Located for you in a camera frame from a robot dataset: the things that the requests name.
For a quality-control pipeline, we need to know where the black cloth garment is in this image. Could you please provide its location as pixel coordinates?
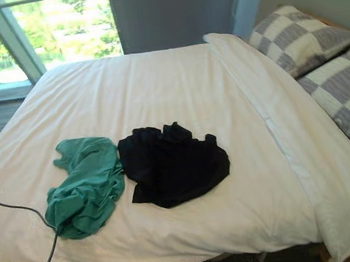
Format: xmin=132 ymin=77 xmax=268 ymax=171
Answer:
xmin=116 ymin=117 xmax=234 ymax=213

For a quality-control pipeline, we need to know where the green cloth garment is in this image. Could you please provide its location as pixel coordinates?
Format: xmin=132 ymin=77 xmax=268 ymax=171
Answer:
xmin=39 ymin=134 xmax=131 ymax=243

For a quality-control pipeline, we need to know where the white duvet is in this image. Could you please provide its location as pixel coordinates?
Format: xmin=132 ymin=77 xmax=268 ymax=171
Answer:
xmin=0 ymin=21 xmax=350 ymax=262

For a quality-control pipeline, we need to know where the grey window curtain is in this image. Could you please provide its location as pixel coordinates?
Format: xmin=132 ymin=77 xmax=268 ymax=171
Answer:
xmin=108 ymin=0 xmax=253 ymax=56

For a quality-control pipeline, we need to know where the checkered grey white pillow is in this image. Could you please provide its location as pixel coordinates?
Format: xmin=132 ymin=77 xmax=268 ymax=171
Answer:
xmin=294 ymin=39 xmax=350 ymax=169
xmin=245 ymin=0 xmax=350 ymax=82

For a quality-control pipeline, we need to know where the large glass window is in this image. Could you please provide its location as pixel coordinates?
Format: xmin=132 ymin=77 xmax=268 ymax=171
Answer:
xmin=0 ymin=0 xmax=126 ymax=94

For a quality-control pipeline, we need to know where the grey cable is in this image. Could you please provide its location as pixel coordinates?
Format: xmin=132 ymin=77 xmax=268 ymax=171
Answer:
xmin=0 ymin=188 xmax=62 ymax=262

